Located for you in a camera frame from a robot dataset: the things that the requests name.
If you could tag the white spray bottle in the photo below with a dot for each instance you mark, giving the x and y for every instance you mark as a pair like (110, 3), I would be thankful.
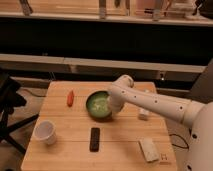
(143, 114)

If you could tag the white paper cup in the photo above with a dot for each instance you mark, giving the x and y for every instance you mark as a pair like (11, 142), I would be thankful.
(45, 132)

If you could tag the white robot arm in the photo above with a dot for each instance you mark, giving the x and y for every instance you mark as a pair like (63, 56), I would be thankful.
(197, 116)

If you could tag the green ceramic bowl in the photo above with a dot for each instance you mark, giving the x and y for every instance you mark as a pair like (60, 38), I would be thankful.
(97, 105)

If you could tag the black office chair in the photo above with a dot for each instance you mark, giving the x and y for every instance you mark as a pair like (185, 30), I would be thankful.
(9, 99)

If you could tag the black remote control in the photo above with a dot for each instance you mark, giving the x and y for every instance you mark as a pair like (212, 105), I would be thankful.
(94, 139)

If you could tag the orange carrot toy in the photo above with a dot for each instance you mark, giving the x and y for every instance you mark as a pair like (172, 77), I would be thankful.
(70, 98)

